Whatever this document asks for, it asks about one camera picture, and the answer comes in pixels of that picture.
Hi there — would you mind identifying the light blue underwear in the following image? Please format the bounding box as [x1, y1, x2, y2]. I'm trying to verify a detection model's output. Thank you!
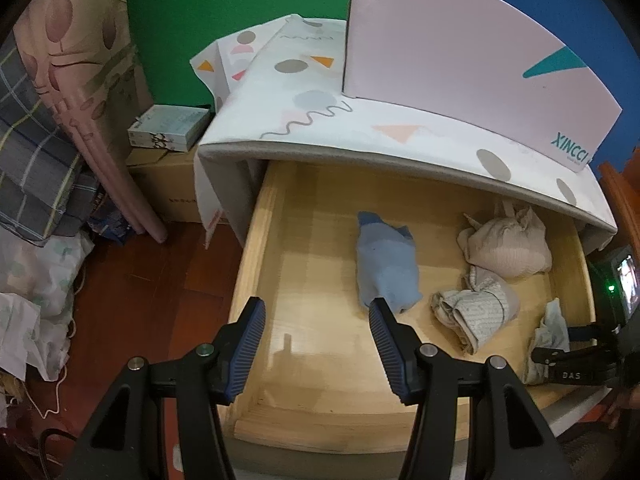
[522, 297, 571, 386]

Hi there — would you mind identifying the pink floral bedding roll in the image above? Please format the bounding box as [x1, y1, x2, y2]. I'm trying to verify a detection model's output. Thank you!
[12, 0, 168, 243]

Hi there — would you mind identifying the blue crumpled package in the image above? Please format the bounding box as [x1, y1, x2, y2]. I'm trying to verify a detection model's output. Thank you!
[89, 205, 132, 246]

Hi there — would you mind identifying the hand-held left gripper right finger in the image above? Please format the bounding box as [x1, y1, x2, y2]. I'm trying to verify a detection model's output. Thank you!
[367, 297, 568, 480]

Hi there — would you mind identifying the green foam mat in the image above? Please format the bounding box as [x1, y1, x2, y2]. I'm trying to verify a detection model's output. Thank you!
[122, 0, 358, 111]

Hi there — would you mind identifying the blue foam mat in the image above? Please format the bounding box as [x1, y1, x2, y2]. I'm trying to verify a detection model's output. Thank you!
[440, 0, 640, 171]

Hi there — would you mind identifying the patterned white cabinet cover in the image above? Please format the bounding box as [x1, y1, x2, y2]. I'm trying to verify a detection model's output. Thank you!
[189, 15, 618, 251]

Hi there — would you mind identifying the white plastic bag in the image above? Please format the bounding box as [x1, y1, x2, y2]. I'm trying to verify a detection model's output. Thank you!
[0, 232, 96, 381]

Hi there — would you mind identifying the white shoe box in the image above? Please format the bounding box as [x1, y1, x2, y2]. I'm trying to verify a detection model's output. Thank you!
[341, 0, 623, 173]

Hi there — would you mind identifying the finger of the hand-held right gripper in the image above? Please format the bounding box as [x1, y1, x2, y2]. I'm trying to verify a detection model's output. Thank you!
[567, 324, 608, 343]
[531, 345, 567, 365]

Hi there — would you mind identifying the orange wooden furniture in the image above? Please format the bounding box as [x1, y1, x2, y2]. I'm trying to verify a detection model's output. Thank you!
[597, 160, 640, 221]

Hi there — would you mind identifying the beige lace bra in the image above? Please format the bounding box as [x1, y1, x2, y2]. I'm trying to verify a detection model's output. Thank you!
[457, 199, 553, 281]

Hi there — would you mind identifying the wooden drawer with grey front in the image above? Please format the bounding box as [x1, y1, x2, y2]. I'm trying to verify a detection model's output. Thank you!
[220, 157, 616, 456]

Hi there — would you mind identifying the brown cardboard box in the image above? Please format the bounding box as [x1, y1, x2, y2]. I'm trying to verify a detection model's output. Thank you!
[125, 147, 231, 225]

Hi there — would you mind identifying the white drawer cabinet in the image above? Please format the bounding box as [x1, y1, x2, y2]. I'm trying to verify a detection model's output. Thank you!
[197, 145, 618, 261]

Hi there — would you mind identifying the black cable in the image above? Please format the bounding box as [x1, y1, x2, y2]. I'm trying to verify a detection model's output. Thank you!
[37, 427, 81, 480]

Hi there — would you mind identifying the small white carton box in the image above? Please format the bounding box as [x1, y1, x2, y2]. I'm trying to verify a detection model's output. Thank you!
[127, 105, 213, 152]

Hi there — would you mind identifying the honeycomb print underwear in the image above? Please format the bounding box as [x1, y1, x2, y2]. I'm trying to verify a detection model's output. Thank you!
[431, 265, 521, 356]

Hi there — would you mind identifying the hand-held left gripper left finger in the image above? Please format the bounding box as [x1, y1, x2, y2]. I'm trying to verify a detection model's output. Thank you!
[72, 296, 267, 480]

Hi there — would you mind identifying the grey plaid blanket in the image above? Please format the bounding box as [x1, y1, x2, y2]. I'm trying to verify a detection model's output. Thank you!
[0, 35, 101, 246]

